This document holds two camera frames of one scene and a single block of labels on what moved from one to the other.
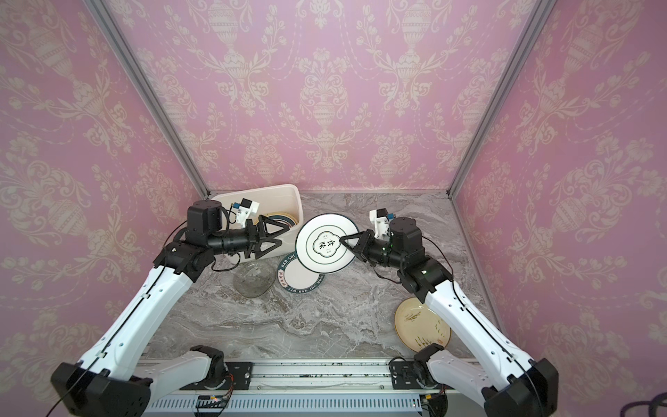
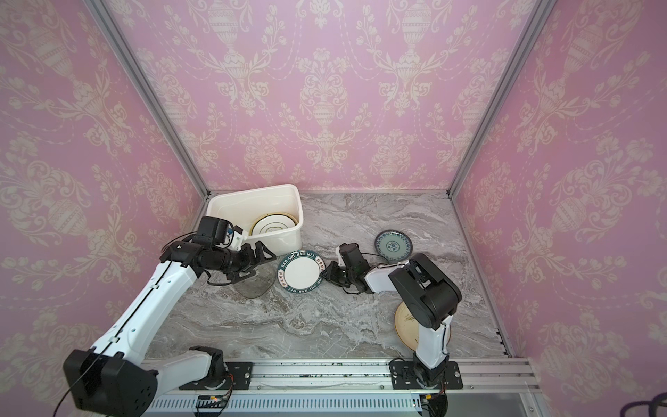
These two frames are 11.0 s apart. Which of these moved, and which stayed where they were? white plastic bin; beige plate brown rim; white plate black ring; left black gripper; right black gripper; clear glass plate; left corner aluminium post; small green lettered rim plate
Moved: left black gripper; white plate black ring; right black gripper
Stayed: beige plate brown rim; small green lettered rim plate; white plastic bin; clear glass plate; left corner aluminium post
